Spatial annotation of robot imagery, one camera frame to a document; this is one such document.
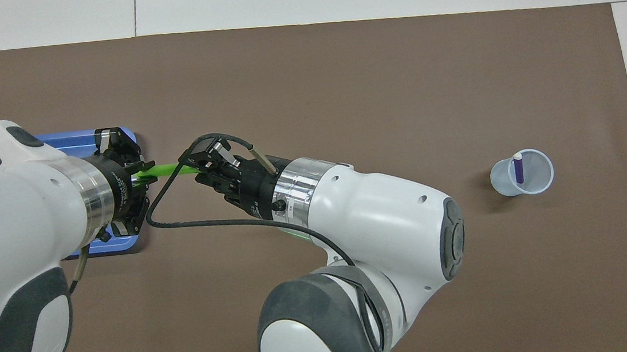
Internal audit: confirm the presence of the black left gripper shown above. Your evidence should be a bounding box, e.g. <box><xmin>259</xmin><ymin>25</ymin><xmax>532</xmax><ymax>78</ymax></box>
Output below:
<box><xmin>87</xmin><ymin>123</ymin><xmax>164</xmax><ymax>244</ymax></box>

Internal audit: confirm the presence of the brown table mat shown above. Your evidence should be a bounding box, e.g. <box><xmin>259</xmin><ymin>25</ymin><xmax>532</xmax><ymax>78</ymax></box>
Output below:
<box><xmin>0</xmin><ymin>0</ymin><xmax>627</xmax><ymax>352</ymax></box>

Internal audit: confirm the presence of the blue plastic tray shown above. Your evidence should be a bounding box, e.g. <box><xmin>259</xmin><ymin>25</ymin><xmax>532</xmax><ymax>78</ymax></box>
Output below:
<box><xmin>33</xmin><ymin>125</ymin><xmax>148</xmax><ymax>260</ymax></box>

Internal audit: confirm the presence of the green highlighter pen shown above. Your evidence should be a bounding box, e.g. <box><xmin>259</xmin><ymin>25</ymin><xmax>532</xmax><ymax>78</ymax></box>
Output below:
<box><xmin>135</xmin><ymin>161</ymin><xmax>199</xmax><ymax>183</ymax></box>

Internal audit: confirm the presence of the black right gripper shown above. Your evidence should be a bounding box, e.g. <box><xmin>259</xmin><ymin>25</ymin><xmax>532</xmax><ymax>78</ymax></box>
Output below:
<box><xmin>176</xmin><ymin>133</ymin><xmax>290</xmax><ymax>227</ymax></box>

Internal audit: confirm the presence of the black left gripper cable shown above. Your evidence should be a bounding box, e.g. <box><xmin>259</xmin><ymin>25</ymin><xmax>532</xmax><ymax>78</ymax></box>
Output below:
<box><xmin>64</xmin><ymin>243</ymin><xmax>96</xmax><ymax>295</ymax></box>

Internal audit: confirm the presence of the translucent plastic cup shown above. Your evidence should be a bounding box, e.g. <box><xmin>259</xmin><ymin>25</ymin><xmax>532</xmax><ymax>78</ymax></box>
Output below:
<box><xmin>488</xmin><ymin>146</ymin><xmax>557</xmax><ymax>200</ymax></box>

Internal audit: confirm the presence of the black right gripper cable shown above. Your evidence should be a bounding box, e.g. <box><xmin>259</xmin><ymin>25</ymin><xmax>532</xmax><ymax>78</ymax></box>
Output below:
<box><xmin>139</xmin><ymin>118</ymin><xmax>394</xmax><ymax>352</ymax></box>

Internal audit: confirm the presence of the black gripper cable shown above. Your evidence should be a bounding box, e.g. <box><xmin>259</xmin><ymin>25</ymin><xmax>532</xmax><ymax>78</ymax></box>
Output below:
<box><xmin>139</xmin><ymin>118</ymin><xmax>394</xmax><ymax>352</ymax></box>
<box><xmin>64</xmin><ymin>243</ymin><xmax>96</xmax><ymax>295</ymax></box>

